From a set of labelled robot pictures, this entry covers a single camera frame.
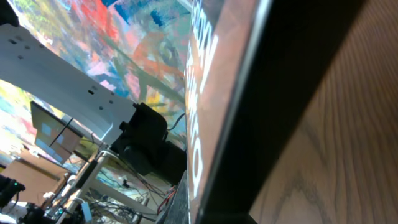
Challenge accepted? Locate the colourful abstract wall painting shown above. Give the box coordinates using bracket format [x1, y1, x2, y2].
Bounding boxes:
[1, 1, 190, 150]

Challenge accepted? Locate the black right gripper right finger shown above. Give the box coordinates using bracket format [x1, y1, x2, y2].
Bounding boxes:
[198, 0, 362, 223]

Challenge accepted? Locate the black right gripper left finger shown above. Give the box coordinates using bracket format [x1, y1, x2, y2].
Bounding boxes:
[164, 171, 190, 224]

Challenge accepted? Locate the dark computer monitor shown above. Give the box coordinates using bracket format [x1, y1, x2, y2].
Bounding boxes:
[30, 101, 83, 164]

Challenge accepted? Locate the gold smartphone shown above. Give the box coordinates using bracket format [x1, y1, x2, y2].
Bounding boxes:
[184, 0, 272, 223]

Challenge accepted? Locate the white metal stand frame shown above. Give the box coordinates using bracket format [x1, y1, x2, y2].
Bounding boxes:
[45, 149, 157, 223]

